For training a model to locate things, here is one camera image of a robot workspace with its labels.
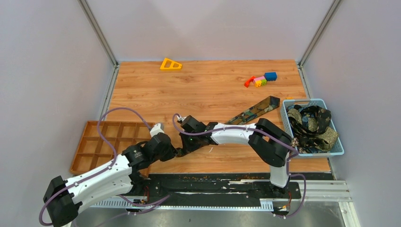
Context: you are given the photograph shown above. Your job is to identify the blue green brown tie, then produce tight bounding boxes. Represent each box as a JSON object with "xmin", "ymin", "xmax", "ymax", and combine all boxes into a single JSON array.
[{"xmin": 176, "ymin": 96, "xmax": 280, "ymax": 157}]

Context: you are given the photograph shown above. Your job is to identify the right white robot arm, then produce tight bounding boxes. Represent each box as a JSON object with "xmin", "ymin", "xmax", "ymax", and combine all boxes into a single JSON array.
[{"xmin": 173, "ymin": 114, "xmax": 294, "ymax": 198}]

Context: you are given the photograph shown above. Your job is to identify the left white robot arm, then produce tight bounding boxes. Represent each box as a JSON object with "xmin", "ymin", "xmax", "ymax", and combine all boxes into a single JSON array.
[{"xmin": 39, "ymin": 132, "xmax": 175, "ymax": 227}]

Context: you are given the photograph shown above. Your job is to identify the wooden compartment tray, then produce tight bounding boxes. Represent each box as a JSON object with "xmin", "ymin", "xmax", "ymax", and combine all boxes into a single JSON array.
[{"xmin": 70, "ymin": 121, "xmax": 151, "ymax": 175}]

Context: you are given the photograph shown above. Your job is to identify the yellow triangular plastic block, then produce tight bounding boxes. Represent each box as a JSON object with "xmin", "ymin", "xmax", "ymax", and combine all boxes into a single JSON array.
[{"xmin": 159, "ymin": 58, "xmax": 183, "ymax": 71}]

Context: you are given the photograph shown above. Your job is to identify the colourful toy brick assembly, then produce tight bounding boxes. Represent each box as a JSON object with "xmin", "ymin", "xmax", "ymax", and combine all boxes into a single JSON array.
[{"xmin": 244, "ymin": 72, "xmax": 278, "ymax": 87}]

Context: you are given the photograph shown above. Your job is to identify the floral tie end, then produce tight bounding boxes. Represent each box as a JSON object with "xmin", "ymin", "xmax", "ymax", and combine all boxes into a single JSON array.
[{"xmin": 291, "ymin": 138, "xmax": 300, "ymax": 148}]

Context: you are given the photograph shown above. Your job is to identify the blue perforated plastic basket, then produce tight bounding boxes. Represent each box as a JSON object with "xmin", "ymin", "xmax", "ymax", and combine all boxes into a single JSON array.
[{"xmin": 280, "ymin": 98, "xmax": 344, "ymax": 157}]

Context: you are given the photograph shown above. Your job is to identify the dark floral tie in basket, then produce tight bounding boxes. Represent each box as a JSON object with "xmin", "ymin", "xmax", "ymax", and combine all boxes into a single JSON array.
[{"xmin": 287, "ymin": 105, "xmax": 333, "ymax": 154}]

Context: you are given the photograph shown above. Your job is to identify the olive patterned rolled tie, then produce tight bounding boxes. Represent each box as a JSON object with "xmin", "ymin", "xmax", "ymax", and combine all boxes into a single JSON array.
[{"xmin": 288, "ymin": 108, "xmax": 339, "ymax": 153}]

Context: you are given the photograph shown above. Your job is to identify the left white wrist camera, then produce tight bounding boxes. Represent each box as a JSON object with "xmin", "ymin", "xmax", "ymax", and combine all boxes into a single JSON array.
[{"xmin": 149, "ymin": 122, "xmax": 165, "ymax": 137}]

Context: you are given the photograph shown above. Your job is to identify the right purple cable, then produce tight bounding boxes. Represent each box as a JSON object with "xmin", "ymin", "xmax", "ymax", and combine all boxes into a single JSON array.
[{"xmin": 172, "ymin": 113, "xmax": 307, "ymax": 219}]

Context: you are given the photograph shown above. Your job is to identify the aluminium frame rails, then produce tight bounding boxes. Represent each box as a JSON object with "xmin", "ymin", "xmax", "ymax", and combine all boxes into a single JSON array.
[{"xmin": 89, "ymin": 173, "xmax": 351, "ymax": 217}]

